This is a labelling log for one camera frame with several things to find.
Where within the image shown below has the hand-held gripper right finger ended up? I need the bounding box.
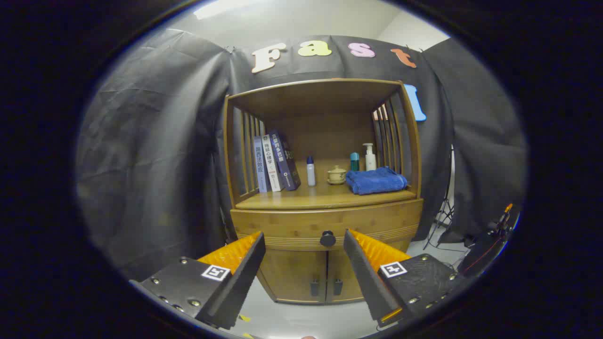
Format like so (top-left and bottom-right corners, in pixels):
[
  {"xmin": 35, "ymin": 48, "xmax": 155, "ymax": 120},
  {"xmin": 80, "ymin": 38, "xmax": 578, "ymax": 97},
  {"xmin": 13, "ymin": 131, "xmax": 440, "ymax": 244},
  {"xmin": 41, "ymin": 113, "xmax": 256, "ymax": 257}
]
[{"xmin": 343, "ymin": 229, "xmax": 464, "ymax": 329}]

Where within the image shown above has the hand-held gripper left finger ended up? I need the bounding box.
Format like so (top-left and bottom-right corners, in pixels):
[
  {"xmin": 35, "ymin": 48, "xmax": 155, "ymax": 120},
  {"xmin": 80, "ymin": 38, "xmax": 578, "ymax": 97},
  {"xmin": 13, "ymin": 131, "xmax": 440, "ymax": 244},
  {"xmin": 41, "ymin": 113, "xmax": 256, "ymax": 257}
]
[{"xmin": 130, "ymin": 231, "xmax": 267, "ymax": 330}]

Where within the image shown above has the wooden countertop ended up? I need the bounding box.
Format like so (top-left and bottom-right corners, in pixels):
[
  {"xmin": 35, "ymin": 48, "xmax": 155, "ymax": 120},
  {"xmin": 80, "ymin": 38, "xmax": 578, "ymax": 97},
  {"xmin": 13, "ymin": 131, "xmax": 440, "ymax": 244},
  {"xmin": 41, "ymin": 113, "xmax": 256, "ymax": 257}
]
[{"xmin": 235, "ymin": 160, "xmax": 417, "ymax": 210}]

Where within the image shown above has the wooden cabinet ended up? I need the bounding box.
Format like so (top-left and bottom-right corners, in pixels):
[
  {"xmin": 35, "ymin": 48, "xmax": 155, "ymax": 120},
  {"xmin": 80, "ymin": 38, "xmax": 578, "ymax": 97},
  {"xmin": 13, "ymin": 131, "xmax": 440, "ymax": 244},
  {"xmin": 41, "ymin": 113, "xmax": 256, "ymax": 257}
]
[{"xmin": 222, "ymin": 78, "xmax": 424, "ymax": 305}]

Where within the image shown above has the folded blue towel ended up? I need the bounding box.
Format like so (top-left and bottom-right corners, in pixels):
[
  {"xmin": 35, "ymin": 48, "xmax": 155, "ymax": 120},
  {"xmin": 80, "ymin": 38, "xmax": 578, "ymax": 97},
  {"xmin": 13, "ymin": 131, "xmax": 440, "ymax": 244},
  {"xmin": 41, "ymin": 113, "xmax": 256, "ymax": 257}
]
[{"xmin": 345, "ymin": 166, "xmax": 408, "ymax": 195}]

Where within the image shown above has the black tripod stand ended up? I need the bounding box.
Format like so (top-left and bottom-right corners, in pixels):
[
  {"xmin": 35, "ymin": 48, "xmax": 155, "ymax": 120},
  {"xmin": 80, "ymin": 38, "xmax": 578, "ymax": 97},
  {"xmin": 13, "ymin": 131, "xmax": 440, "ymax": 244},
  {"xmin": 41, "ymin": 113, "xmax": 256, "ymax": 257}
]
[{"xmin": 423, "ymin": 146, "xmax": 455, "ymax": 250}]

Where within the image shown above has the light blue book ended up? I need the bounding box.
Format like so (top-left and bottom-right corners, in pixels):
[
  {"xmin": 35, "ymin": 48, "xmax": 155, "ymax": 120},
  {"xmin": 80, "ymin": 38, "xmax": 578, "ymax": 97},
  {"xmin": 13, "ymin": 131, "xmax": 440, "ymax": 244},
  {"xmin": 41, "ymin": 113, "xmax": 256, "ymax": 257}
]
[{"xmin": 253, "ymin": 136, "xmax": 272, "ymax": 193}]

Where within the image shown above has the white book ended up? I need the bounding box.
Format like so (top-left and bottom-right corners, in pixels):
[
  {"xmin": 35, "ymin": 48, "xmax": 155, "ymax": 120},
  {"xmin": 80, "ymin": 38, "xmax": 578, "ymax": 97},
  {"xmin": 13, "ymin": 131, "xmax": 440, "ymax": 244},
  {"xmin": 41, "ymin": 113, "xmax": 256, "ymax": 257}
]
[{"xmin": 261, "ymin": 134, "xmax": 285, "ymax": 192}]

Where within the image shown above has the dark blue book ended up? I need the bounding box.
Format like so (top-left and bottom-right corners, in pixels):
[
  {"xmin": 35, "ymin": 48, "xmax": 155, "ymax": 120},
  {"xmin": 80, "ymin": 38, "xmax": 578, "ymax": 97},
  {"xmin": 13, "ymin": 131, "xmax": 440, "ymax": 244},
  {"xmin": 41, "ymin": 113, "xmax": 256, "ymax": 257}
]
[{"xmin": 269, "ymin": 130, "xmax": 302, "ymax": 191}]

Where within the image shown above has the black backdrop cloth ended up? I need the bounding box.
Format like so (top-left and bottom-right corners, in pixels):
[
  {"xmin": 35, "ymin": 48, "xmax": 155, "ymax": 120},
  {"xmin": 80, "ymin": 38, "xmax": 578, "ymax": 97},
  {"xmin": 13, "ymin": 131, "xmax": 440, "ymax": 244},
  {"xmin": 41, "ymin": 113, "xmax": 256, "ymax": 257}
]
[{"xmin": 75, "ymin": 28, "xmax": 527, "ymax": 283}]

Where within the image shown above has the black equipment with red cable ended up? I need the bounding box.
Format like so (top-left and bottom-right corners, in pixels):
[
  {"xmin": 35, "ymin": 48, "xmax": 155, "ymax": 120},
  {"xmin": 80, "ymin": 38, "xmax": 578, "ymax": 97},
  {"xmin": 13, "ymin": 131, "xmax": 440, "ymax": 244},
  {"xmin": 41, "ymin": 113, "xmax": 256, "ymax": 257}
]
[{"xmin": 457, "ymin": 203, "xmax": 519, "ymax": 278}]

